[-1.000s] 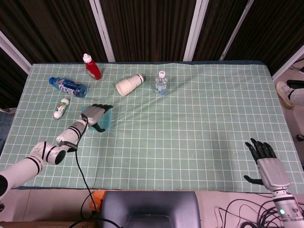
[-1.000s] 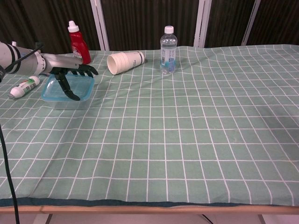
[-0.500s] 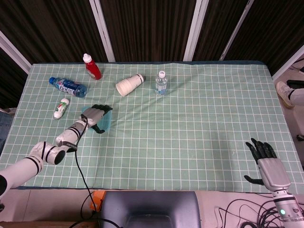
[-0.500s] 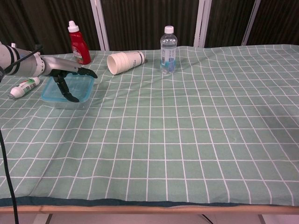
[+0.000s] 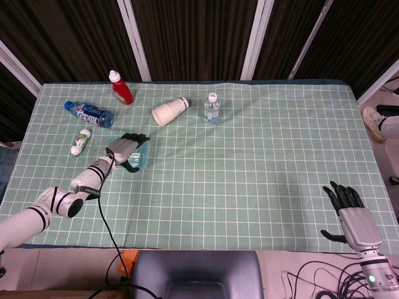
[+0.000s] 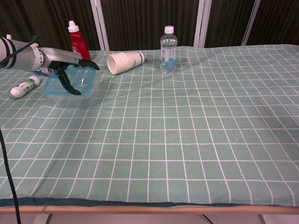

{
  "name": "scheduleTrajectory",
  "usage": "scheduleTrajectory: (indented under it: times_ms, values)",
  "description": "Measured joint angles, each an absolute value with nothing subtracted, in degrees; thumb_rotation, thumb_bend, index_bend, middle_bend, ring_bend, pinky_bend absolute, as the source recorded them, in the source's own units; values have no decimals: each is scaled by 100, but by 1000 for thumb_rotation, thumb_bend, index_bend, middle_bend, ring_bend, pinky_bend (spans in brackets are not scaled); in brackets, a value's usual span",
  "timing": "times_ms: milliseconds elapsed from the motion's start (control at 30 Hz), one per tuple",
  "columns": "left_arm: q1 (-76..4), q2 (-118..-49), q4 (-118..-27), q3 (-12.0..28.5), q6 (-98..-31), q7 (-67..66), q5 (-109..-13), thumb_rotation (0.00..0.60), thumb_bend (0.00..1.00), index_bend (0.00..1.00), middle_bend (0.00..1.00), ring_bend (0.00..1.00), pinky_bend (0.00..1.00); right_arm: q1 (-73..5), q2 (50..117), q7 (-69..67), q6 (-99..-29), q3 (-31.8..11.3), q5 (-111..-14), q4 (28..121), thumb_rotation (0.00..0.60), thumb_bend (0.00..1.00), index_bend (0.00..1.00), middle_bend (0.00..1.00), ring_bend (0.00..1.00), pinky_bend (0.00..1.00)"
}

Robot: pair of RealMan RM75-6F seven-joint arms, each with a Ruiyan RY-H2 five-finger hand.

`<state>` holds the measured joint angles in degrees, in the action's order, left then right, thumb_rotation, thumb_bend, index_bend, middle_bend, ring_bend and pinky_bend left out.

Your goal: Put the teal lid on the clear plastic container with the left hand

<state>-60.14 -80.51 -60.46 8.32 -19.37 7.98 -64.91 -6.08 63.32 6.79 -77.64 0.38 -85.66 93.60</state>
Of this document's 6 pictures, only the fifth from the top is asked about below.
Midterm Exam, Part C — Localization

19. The white partition post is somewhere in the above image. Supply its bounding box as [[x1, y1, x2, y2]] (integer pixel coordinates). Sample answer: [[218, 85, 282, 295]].
[[288, 0, 334, 79], [357, 59, 399, 105], [117, 0, 153, 82], [240, 0, 275, 81], [0, 40, 43, 97]]

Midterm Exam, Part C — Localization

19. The white trouser leg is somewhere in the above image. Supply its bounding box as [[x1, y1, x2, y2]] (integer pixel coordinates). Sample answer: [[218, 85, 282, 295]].
[[378, 115, 399, 138]]

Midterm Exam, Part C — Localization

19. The white sneaker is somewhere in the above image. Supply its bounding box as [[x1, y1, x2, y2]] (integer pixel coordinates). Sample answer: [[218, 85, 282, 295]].
[[361, 106, 387, 143]]

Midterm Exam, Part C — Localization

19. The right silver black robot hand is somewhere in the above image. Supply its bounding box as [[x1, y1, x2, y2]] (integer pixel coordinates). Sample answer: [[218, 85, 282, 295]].
[[320, 180, 383, 252]]

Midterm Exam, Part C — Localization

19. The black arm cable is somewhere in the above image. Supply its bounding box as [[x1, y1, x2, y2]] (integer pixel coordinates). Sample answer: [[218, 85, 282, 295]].
[[85, 148, 147, 299]]

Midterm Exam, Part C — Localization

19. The small white labelled bottle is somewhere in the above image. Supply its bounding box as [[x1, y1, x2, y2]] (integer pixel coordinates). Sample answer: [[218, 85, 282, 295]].
[[70, 128, 92, 158]]

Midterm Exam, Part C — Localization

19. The blue drink bottle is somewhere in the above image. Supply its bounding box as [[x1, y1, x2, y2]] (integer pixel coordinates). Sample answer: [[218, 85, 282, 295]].
[[64, 100, 115, 129]]

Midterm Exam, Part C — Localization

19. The red ketchup squeeze bottle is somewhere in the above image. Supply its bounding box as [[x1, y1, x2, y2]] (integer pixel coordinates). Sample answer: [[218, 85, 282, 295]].
[[108, 70, 135, 106]]

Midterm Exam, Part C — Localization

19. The grey robot torso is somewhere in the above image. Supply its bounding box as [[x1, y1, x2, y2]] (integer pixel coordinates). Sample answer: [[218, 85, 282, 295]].
[[130, 250, 265, 299]]

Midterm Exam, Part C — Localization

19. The black floor cable bundle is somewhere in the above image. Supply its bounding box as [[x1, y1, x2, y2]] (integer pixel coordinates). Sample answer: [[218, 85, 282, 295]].
[[285, 254, 399, 299]]

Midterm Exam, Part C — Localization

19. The clear water bottle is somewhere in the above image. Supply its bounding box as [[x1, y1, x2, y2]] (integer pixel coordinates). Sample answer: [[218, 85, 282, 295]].
[[203, 91, 221, 126]]

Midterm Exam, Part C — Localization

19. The blue denim cloth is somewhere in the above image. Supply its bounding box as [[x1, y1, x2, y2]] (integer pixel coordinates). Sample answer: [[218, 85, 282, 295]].
[[0, 141, 22, 203]]

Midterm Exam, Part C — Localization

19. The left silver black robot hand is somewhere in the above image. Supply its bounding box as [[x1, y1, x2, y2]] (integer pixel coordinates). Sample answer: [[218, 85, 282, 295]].
[[105, 133, 151, 174]]

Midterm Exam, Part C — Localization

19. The green checked tablecloth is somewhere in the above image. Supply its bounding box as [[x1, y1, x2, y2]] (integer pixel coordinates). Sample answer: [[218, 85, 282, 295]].
[[0, 79, 399, 254]]

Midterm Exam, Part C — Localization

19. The black flat object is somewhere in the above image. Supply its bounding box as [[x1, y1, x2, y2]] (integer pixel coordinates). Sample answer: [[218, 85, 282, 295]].
[[376, 105, 399, 116]]

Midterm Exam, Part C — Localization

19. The orange plastic part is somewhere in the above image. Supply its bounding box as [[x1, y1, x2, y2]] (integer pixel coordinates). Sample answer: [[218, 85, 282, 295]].
[[117, 250, 140, 278]]

